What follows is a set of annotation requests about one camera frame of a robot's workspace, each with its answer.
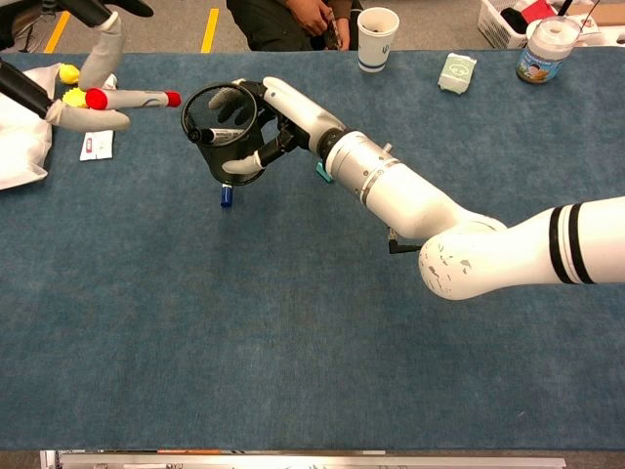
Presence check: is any white plastic bag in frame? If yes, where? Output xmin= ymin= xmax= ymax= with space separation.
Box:
xmin=0 ymin=62 xmax=63 ymax=191

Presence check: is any black mesh pen holder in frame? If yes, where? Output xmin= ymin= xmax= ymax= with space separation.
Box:
xmin=181 ymin=82 xmax=268 ymax=187

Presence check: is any white plastic basket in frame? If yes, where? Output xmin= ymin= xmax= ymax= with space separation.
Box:
xmin=477 ymin=0 xmax=538 ymax=50

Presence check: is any seated person in dark clothes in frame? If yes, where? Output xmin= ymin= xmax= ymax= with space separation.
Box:
xmin=227 ymin=0 xmax=365 ymax=53

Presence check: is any red capped whiteboard marker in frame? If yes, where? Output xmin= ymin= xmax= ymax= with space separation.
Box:
xmin=85 ymin=87 xmax=183 ymax=111

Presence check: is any white paper cup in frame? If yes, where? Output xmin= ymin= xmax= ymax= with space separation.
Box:
xmin=356 ymin=6 xmax=400 ymax=74

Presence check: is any cartoon label plastic jar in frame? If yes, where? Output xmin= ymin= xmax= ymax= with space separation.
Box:
xmin=515 ymin=16 xmax=581 ymax=85

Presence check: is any patterned phone in case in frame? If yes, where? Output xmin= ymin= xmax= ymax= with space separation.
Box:
xmin=324 ymin=12 xmax=346 ymax=50

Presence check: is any floral white cream tube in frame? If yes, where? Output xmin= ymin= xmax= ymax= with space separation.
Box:
xmin=79 ymin=72 xmax=118 ymax=162

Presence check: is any blue felt table mat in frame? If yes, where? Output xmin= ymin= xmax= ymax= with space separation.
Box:
xmin=0 ymin=48 xmax=625 ymax=451

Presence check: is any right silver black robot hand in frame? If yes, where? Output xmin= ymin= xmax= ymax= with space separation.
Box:
xmin=208 ymin=76 xmax=346 ymax=176

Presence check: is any aluminium profile rail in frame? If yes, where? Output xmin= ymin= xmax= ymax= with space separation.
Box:
xmin=39 ymin=449 xmax=567 ymax=469

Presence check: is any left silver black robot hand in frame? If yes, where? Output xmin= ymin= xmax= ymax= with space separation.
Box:
xmin=0 ymin=0 xmax=155 ymax=133

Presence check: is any yellow ridged round cap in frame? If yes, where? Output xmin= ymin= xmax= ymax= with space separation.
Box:
xmin=62 ymin=85 xmax=93 ymax=109

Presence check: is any black capped whiteboard marker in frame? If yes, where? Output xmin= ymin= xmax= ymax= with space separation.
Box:
xmin=187 ymin=126 xmax=243 ymax=146

